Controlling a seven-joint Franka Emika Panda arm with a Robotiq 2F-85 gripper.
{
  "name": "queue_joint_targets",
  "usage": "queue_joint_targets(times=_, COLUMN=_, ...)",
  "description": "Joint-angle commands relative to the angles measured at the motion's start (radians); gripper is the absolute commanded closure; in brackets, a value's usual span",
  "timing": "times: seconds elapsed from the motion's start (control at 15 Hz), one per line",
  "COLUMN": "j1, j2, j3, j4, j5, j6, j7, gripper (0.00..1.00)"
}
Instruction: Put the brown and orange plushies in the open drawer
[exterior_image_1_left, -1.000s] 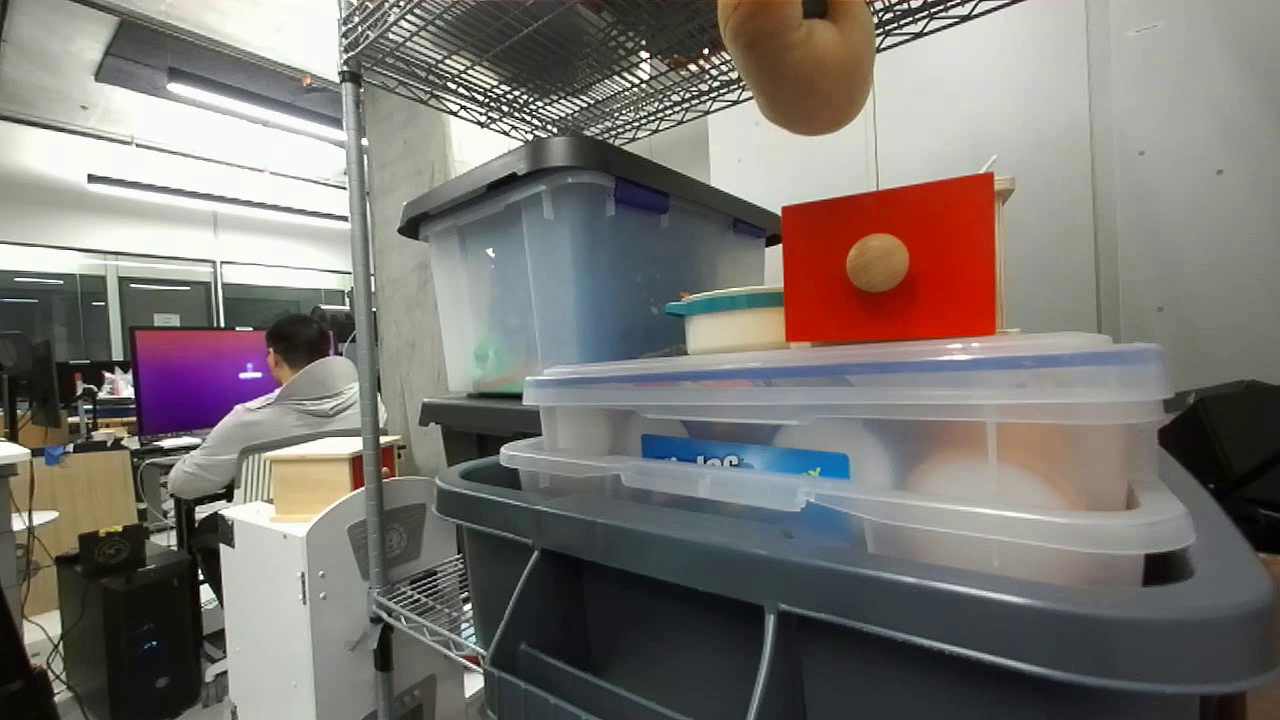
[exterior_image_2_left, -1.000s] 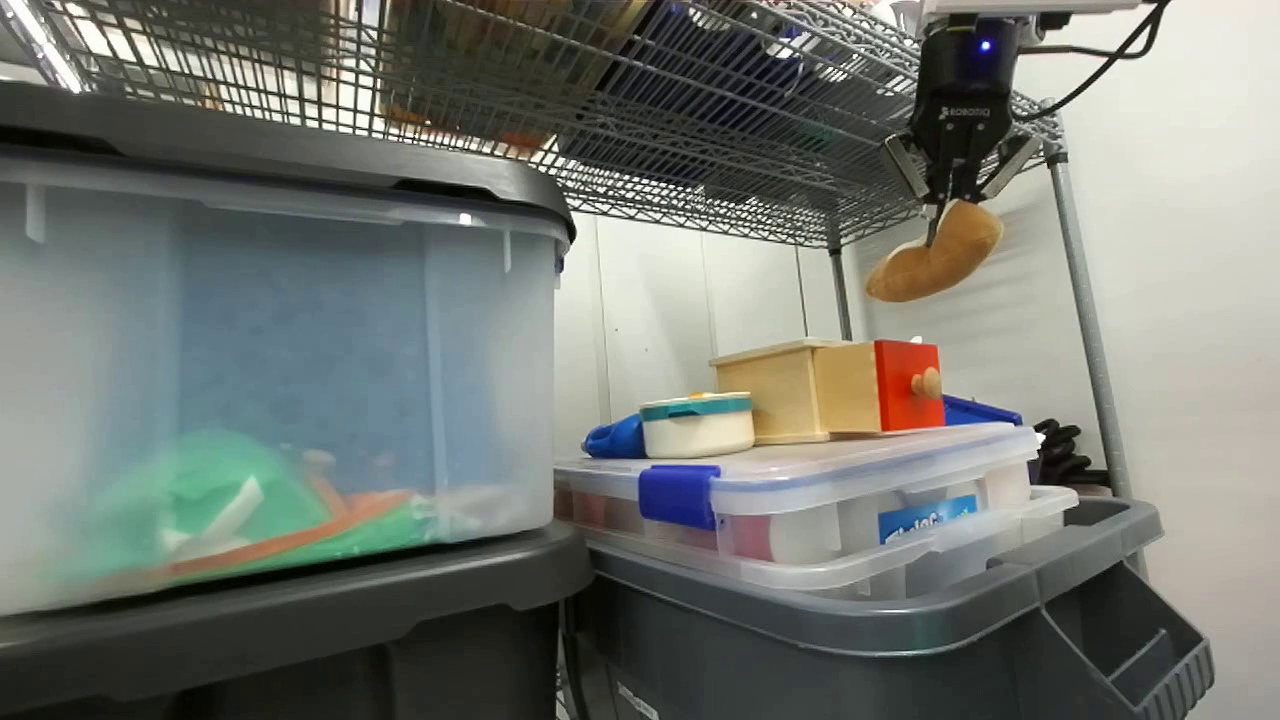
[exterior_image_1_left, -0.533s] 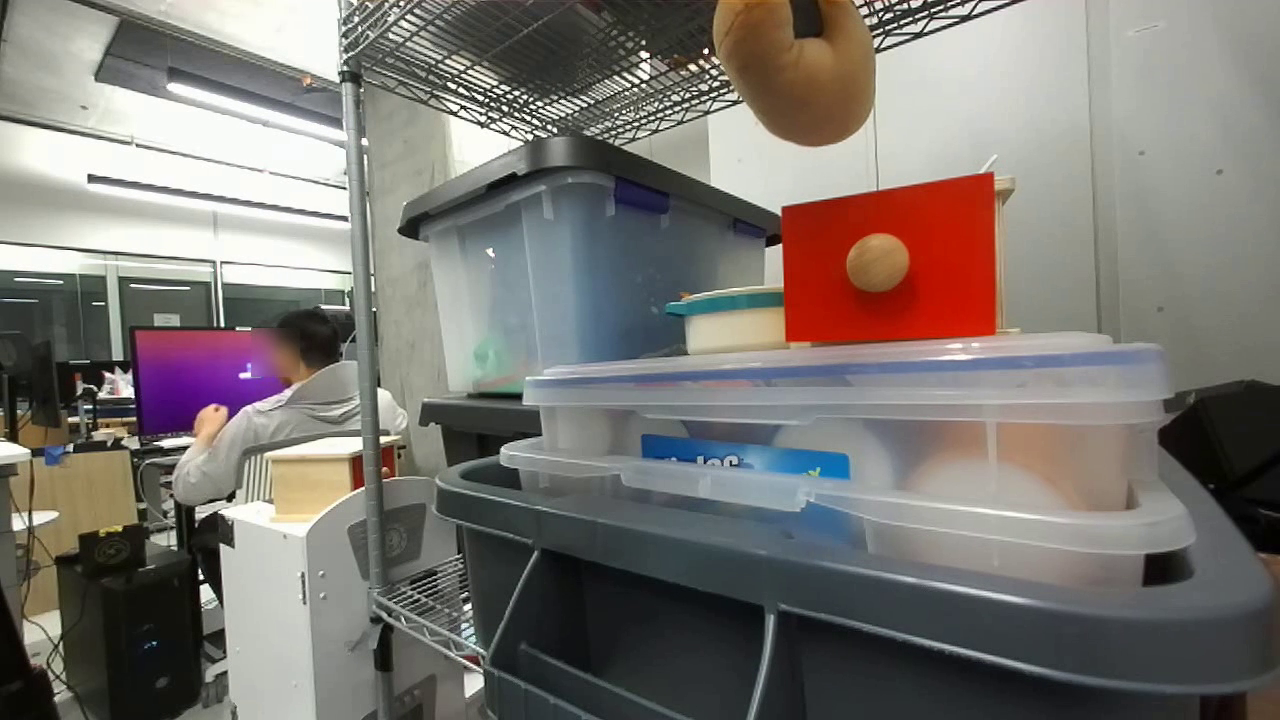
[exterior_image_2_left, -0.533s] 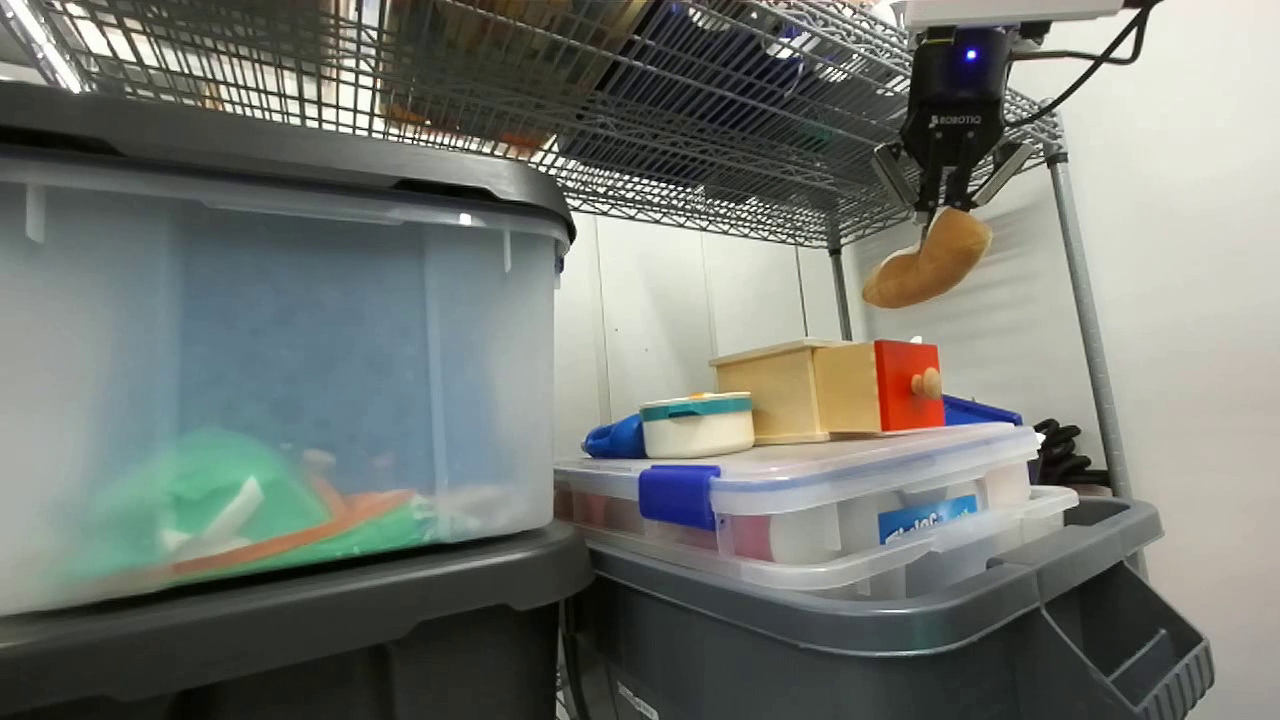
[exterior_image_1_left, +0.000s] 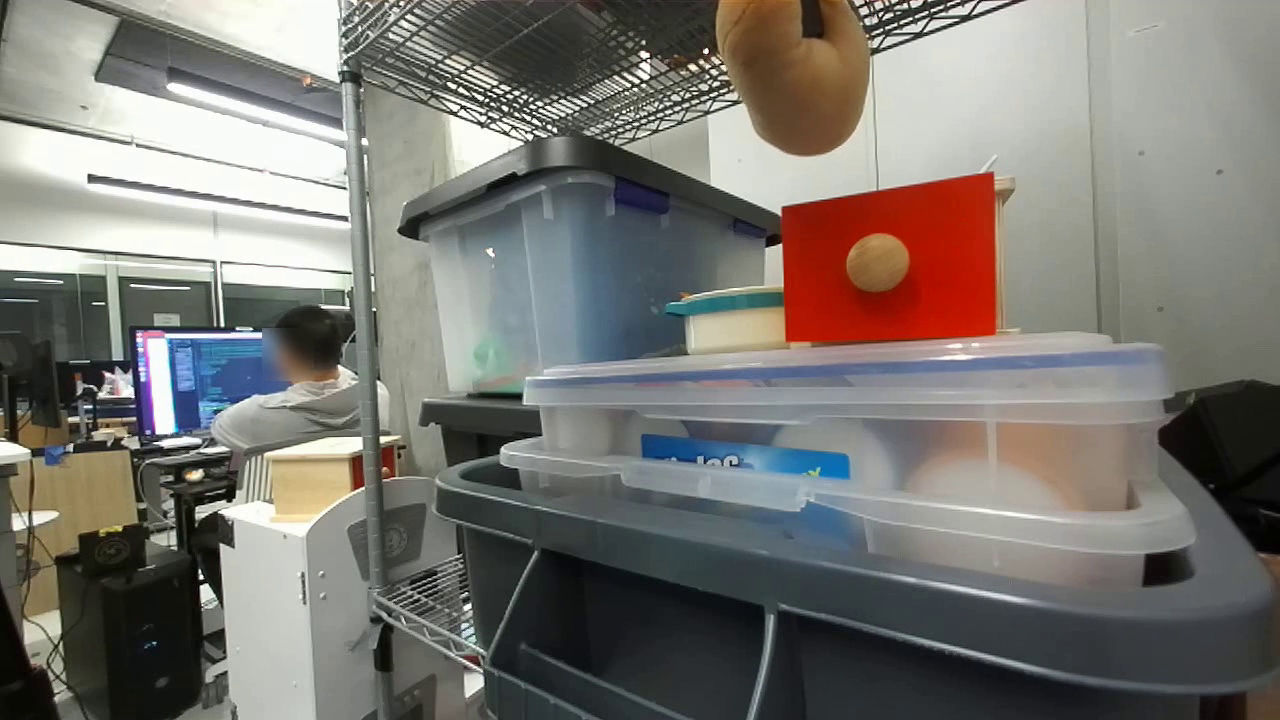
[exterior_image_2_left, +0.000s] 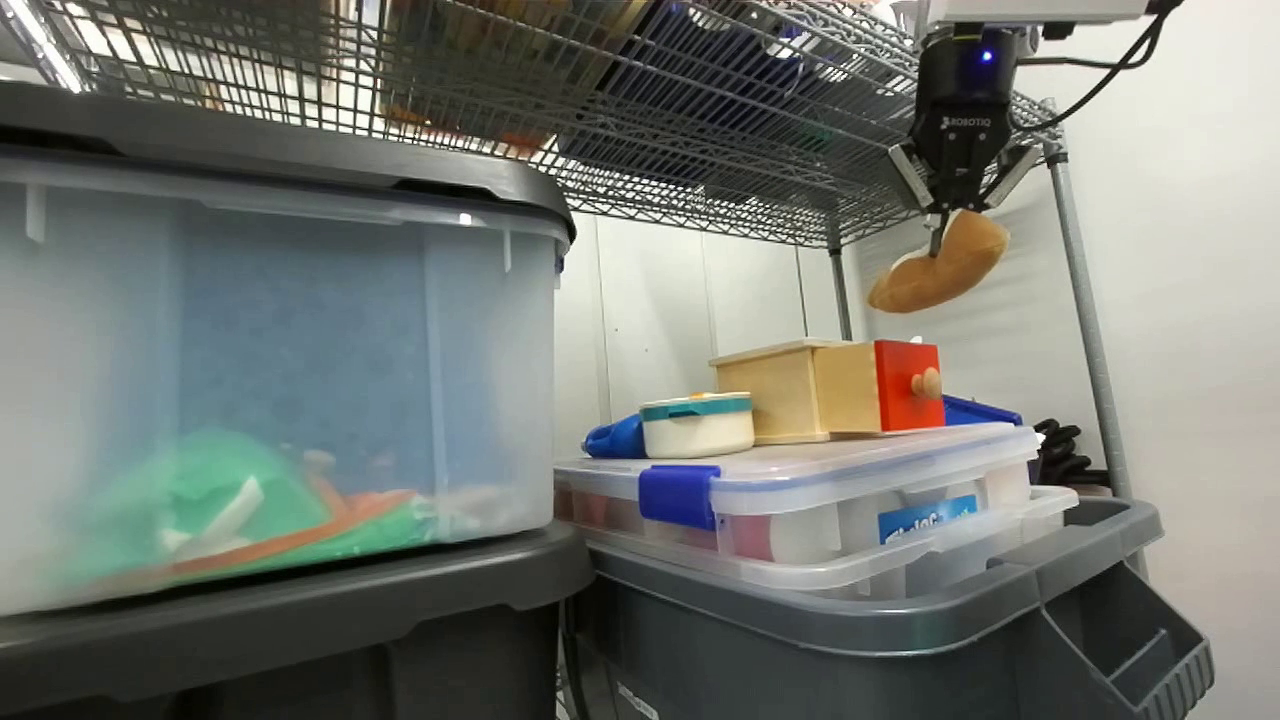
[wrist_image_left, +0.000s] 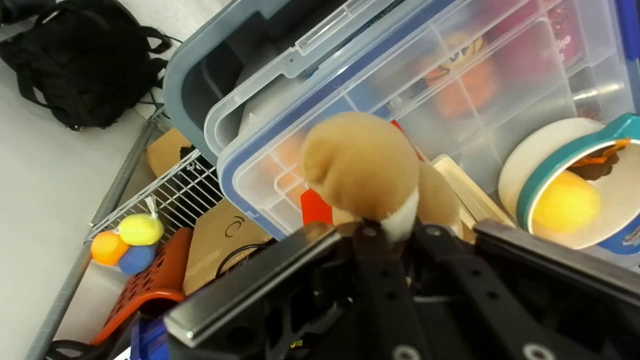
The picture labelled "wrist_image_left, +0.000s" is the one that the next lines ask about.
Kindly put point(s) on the brown bread plushie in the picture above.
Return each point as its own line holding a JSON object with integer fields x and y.
{"x": 360, "y": 161}

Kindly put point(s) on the orange ball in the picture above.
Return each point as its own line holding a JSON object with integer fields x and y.
{"x": 107, "y": 249}

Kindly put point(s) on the orange plastic basket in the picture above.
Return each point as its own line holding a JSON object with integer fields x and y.
{"x": 152, "y": 281}

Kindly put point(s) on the black backpack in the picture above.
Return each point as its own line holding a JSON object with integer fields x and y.
{"x": 87, "y": 67}

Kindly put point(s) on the small cardboard piece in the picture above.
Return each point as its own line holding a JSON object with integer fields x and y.
{"x": 167, "y": 152}

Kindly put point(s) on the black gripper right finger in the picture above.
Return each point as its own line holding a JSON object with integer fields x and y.
{"x": 492, "y": 293}

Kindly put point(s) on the clear organizer box blue latches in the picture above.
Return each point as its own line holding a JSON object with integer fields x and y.
{"x": 467, "y": 87}

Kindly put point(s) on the yellow ball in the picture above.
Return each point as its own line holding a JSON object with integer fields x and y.
{"x": 141, "y": 230}

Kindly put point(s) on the orange round plushie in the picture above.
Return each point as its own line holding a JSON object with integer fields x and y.
{"x": 566, "y": 203}

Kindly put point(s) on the large cardboard piece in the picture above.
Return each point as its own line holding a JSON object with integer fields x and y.
{"x": 221, "y": 240}

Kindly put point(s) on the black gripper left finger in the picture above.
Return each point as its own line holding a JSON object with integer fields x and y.
{"x": 280, "y": 281}

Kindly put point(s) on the blue plastic object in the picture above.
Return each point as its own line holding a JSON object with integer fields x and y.
{"x": 151, "y": 340}

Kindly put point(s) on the white cup with teal rim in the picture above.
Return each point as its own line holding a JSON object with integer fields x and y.
{"x": 532, "y": 152}

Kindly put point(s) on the blue ball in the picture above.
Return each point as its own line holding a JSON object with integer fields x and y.
{"x": 136, "y": 260}

